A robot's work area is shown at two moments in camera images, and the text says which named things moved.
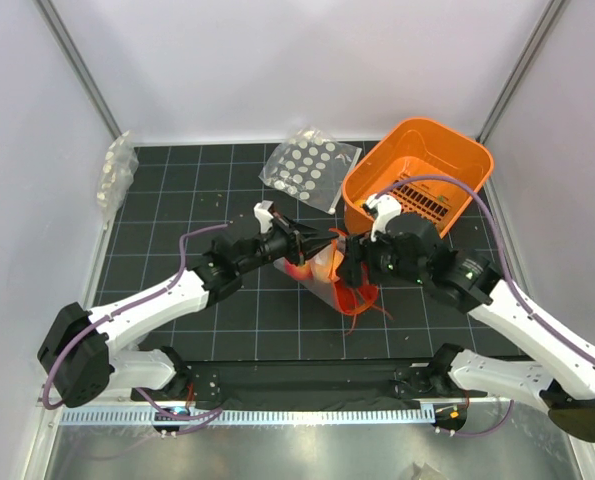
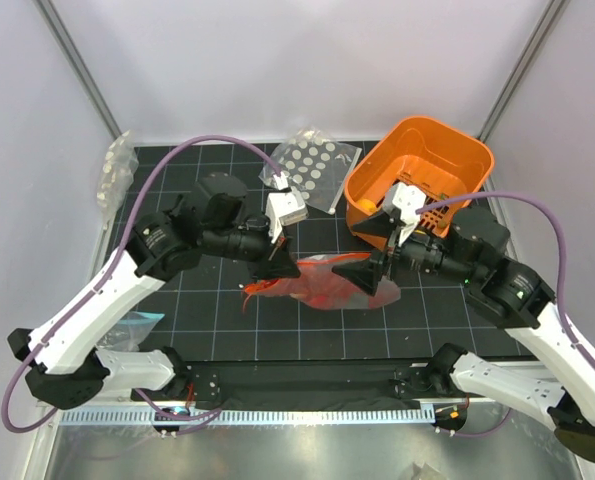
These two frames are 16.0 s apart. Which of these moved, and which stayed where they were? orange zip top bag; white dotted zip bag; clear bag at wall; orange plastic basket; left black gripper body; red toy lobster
Moved: left black gripper body; orange zip top bag; red toy lobster
Stayed: clear bag at wall; orange plastic basket; white dotted zip bag
